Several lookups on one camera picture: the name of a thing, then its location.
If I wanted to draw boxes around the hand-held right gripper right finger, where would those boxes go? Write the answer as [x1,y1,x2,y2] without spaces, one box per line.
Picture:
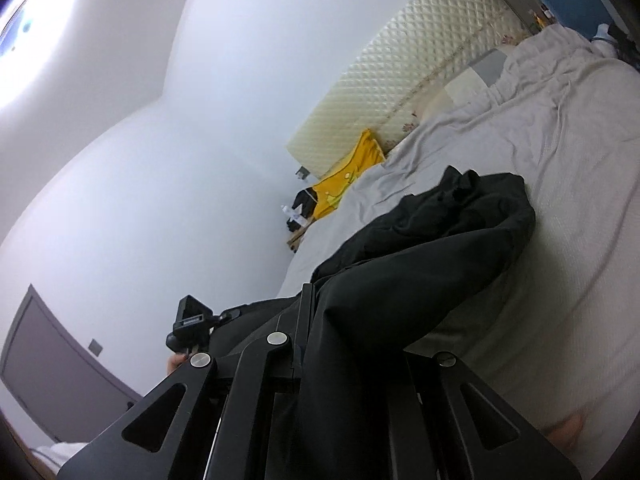
[386,351,582,480]

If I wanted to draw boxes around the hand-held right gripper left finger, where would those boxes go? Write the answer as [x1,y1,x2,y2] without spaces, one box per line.
[56,283,317,480]

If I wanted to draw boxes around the black puffer jacket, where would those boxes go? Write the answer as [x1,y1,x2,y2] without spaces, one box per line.
[210,166,537,480]

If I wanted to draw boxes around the white plastic bottle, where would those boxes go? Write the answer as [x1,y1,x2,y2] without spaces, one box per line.
[281,204,311,228]

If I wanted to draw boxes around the black bag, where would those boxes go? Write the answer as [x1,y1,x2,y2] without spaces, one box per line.
[291,187,321,231]

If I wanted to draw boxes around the person's bare foot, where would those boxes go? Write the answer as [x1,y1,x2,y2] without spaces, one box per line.
[544,409,587,450]

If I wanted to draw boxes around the grey door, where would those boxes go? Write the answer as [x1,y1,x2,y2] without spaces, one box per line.
[0,284,143,443]

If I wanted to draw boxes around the yellow pillow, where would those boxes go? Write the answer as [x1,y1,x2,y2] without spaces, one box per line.
[306,129,387,221]

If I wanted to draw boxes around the white cloth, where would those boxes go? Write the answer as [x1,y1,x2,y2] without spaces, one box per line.
[31,441,91,475]

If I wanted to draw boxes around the bed with grey sheet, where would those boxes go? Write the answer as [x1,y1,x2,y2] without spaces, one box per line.
[276,24,640,456]

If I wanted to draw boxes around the cream quilted headboard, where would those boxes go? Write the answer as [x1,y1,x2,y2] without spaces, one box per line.
[286,0,527,181]

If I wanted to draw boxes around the patchwork pillow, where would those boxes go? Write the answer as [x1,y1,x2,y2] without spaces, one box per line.
[419,42,521,126]

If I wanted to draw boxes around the ceiling light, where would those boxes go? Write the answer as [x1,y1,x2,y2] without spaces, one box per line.
[0,0,81,111]

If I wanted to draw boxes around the small bottles on shelf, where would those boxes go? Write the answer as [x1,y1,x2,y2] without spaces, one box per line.
[530,5,557,28]

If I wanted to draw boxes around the black device stand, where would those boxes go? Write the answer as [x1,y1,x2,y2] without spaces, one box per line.
[606,22,640,68]

